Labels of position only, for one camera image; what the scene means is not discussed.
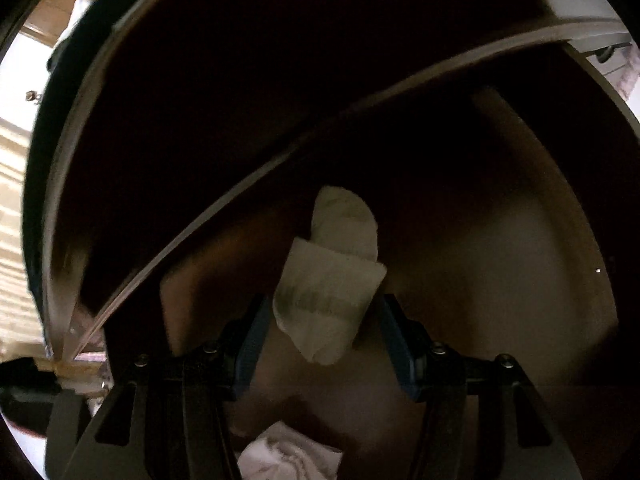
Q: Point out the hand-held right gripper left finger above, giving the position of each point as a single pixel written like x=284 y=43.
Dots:
x=250 y=350

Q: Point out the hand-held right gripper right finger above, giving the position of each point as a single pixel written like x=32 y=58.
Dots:
x=400 y=350

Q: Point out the beige underwear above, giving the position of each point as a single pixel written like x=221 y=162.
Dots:
x=330 y=280

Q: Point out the white printed underwear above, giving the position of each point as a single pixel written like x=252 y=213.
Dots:
x=285 y=455

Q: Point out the dark wooden drawer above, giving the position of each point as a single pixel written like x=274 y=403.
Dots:
x=525 y=260

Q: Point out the beige patterned curtain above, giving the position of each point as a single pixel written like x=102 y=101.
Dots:
x=15 y=240

